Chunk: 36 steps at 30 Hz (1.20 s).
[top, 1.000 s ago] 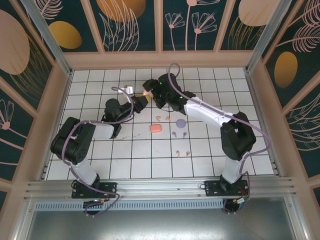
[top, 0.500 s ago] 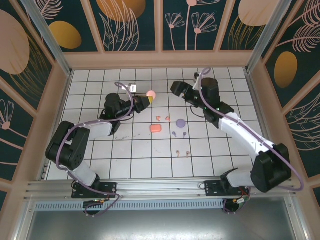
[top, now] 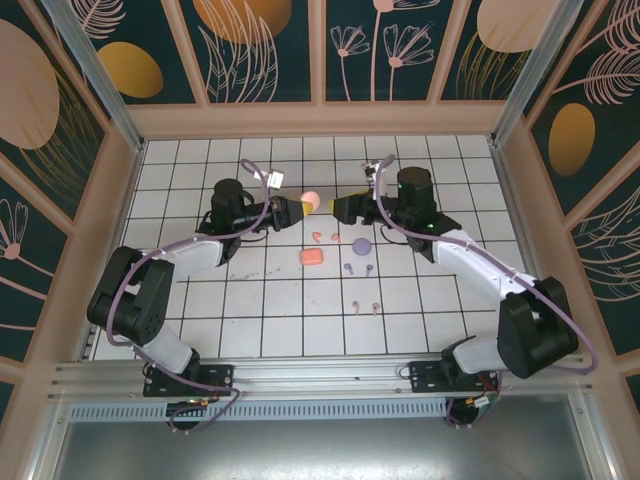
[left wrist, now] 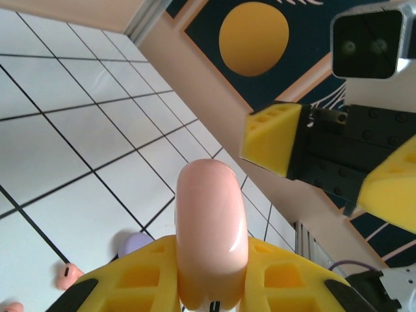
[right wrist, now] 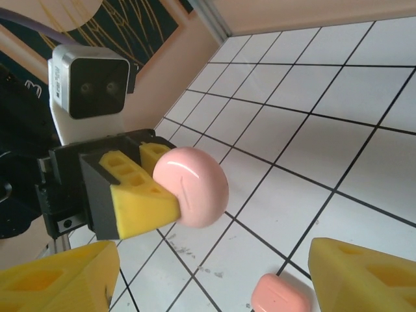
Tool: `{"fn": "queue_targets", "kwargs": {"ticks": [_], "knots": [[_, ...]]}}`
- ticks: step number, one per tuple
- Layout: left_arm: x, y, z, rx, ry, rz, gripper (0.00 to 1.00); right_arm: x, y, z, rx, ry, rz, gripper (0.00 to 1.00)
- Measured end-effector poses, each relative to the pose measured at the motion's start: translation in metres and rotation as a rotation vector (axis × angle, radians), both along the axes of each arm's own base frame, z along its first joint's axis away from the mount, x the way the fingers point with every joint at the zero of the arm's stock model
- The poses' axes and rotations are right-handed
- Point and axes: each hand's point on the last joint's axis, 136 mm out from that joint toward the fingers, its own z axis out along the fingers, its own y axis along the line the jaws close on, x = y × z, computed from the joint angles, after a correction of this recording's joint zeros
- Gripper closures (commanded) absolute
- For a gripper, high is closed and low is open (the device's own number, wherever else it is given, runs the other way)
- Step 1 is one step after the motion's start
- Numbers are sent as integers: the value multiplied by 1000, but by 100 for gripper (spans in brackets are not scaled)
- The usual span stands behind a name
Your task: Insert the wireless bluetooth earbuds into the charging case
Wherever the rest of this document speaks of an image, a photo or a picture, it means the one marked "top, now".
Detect grey metal panel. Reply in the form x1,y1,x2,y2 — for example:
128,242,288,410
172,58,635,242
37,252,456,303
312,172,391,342
29,419,616,480

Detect aluminium mounting rail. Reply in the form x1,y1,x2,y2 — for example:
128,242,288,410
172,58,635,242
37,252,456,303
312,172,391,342
47,355,594,401

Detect aluminium frame post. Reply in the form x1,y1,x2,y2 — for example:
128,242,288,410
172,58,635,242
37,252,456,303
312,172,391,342
488,0,577,149
39,0,147,155

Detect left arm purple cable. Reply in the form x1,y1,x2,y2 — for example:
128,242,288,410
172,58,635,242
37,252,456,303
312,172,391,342
107,158,281,437

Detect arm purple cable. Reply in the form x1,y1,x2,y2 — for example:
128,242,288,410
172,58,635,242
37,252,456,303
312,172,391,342
107,158,281,437
372,154,601,431

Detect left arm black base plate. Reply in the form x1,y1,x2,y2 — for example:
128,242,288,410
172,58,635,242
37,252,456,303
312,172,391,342
143,364,236,399

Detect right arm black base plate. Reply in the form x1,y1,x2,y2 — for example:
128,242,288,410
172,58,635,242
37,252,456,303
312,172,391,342
408,360,501,394

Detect slotted grey cable duct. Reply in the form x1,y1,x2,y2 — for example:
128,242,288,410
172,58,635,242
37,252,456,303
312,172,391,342
67,399,451,424

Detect small electronics board with wires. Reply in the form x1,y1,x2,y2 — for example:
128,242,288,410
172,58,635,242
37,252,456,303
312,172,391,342
464,392,501,419

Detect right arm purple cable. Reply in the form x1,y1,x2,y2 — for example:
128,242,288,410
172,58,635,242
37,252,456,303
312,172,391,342
372,154,601,431

